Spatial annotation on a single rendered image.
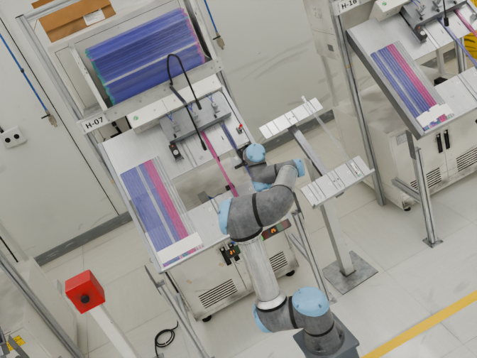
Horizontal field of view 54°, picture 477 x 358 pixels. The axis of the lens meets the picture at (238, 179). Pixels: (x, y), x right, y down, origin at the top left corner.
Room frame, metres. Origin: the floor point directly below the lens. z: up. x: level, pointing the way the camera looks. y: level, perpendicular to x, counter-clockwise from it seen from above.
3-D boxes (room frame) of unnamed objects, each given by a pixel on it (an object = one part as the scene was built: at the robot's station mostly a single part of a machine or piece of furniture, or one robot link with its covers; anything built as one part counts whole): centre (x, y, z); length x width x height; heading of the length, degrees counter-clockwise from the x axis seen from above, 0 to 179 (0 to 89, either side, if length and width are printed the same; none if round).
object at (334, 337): (1.19, -0.07, 0.60); 0.15 x 0.15 x 0.10
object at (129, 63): (2.32, 0.18, 1.52); 0.51 x 0.13 x 0.27; 98
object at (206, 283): (2.43, 0.26, 0.31); 0.70 x 0.65 x 0.62; 98
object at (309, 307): (1.19, -0.06, 0.72); 0.13 x 0.12 x 0.14; 71
